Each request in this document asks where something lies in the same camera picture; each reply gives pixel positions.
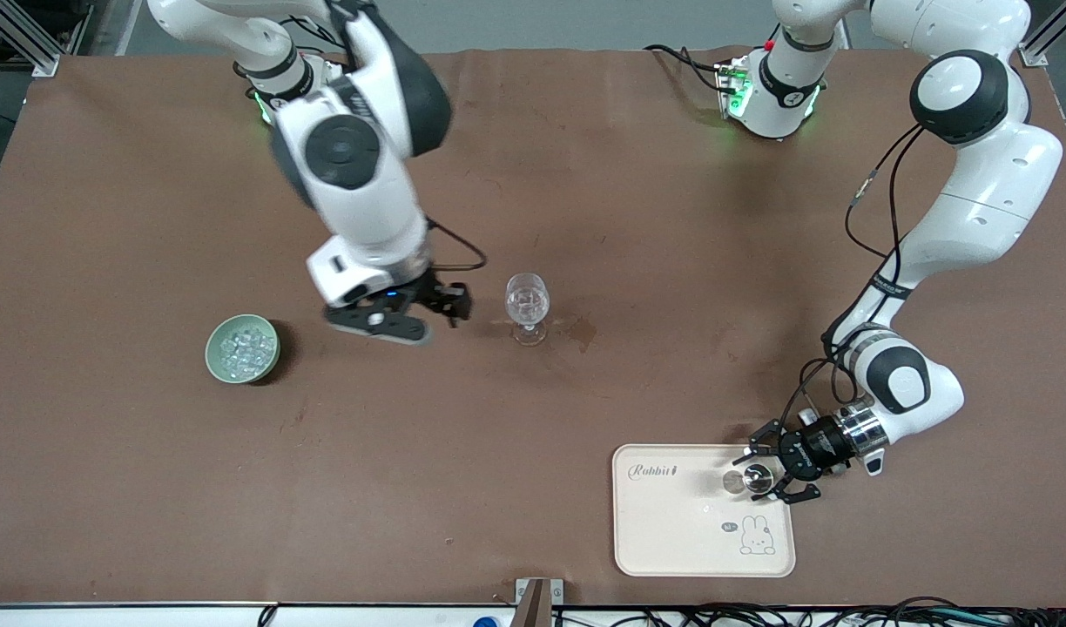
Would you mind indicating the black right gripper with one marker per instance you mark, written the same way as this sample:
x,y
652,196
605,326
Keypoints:
x,y
430,294

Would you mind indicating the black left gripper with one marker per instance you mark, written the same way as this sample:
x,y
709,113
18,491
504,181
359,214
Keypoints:
x,y
815,449

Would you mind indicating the steel jigger measuring cup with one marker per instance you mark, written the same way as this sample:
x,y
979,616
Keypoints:
x,y
755,477

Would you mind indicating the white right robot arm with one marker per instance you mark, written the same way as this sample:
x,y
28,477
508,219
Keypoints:
x,y
359,200

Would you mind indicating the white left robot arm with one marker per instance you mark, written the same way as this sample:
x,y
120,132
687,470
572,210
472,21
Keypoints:
x,y
995,200

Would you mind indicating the clear wine glass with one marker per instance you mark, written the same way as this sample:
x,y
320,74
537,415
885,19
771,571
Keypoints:
x,y
527,300

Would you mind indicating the pile of clear ice cubes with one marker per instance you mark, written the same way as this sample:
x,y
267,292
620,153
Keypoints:
x,y
246,348

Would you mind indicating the cream tray with rabbit print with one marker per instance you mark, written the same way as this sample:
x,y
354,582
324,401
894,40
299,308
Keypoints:
x,y
672,531

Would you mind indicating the brown table cover sheet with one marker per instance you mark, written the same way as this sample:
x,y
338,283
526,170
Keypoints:
x,y
411,479

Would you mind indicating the green ceramic bowl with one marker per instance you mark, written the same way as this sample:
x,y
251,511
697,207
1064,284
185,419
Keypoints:
x,y
212,355

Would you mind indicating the blue cap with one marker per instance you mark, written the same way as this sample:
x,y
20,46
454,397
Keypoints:
x,y
485,623

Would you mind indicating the grey metal camera bracket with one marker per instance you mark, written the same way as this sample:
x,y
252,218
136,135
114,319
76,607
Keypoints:
x,y
539,601

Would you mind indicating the aluminium frame profile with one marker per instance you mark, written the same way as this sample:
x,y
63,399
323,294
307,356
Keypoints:
x,y
1034,54
28,39

